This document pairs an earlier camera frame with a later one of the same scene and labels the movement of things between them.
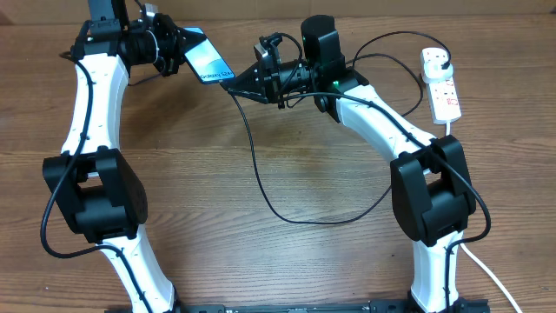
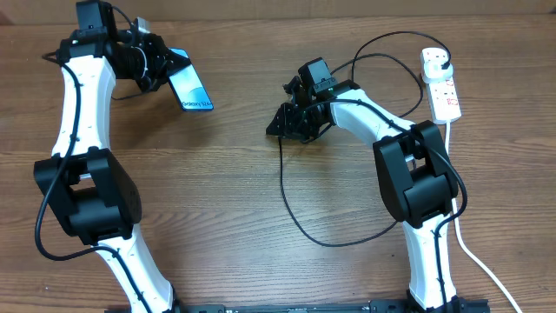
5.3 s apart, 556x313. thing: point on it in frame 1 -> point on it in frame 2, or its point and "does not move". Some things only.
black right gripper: (269, 81) -> (290, 129)
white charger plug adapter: (432, 60) does not move
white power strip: (444, 101) does not move
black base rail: (471, 305) does not move
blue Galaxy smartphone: (207, 62) -> (188, 88)
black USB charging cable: (251, 157) -> (354, 77)
